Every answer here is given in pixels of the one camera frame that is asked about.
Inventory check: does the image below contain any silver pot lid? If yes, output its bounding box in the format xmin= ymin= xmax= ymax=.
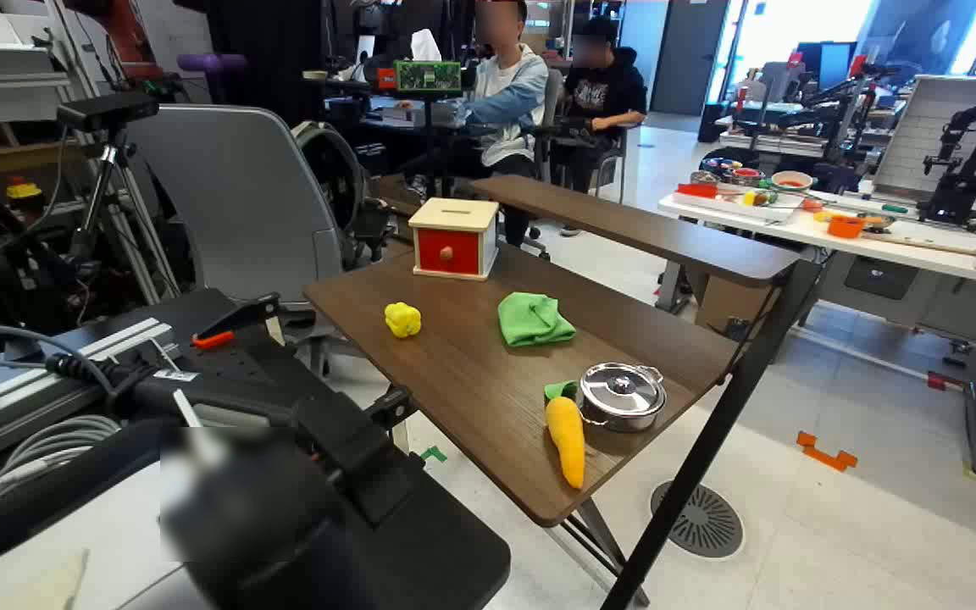
xmin=575 ymin=359 xmax=669 ymax=419

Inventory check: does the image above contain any small silver metal pot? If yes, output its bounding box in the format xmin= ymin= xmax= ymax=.
xmin=573 ymin=359 xmax=671 ymax=439

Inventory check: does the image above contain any green folded cloth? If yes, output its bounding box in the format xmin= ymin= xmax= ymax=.
xmin=494 ymin=289 xmax=579 ymax=352

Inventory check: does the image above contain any wooden box with red drawer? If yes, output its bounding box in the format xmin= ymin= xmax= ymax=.
xmin=407 ymin=196 xmax=501 ymax=283

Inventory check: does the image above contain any yellow crumpled toy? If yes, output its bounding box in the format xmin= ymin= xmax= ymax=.
xmin=379 ymin=298 xmax=426 ymax=344

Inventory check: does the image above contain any orange plush carrot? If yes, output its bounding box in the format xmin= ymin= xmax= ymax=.
xmin=539 ymin=381 xmax=593 ymax=494

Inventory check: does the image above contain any person in white blue top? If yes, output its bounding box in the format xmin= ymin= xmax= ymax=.
xmin=454 ymin=0 xmax=556 ymax=249

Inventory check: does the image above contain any cardboard box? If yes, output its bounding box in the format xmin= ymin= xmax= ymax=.
xmin=689 ymin=269 xmax=775 ymax=338

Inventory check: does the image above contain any green box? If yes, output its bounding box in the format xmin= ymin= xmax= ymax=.
xmin=394 ymin=58 xmax=468 ymax=94

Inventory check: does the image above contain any person in black hoodie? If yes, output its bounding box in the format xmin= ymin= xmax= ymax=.
xmin=553 ymin=13 xmax=652 ymax=196

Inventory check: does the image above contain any black metal table leg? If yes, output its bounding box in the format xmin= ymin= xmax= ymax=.
xmin=601 ymin=262 xmax=828 ymax=610

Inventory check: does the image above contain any gray office chair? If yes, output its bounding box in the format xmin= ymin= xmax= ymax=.
xmin=122 ymin=102 xmax=346 ymax=304

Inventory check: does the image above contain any round floor drain grate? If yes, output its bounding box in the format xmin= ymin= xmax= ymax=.
xmin=648 ymin=477 xmax=747 ymax=558

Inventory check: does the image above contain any orange clamp on floor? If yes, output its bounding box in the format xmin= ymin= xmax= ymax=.
xmin=792 ymin=427 xmax=862 ymax=475

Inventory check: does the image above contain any white background work table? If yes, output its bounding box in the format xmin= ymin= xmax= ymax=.
xmin=654 ymin=184 xmax=976 ymax=489

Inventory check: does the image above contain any white perforated board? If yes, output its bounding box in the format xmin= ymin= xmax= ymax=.
xmin=870 ymin=71 xmax=976 ymax=213

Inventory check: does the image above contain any orange handled tool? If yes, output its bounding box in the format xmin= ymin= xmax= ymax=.
xmin=191 ymin=324 xmax=242 ymax=356

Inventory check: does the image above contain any black foreground clamp mount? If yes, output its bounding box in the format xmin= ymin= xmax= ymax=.
xmin=155 ymin=295 xmax=515 ymax=610

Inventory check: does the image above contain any aluminium extrusion rail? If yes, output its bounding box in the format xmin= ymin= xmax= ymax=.
xmin=0 ymin=317 xmax=177 ymax=440

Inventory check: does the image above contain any white cable bundle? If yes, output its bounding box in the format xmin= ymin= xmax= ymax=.
xmin=0 ymin=410 xmax=124 ymax=483

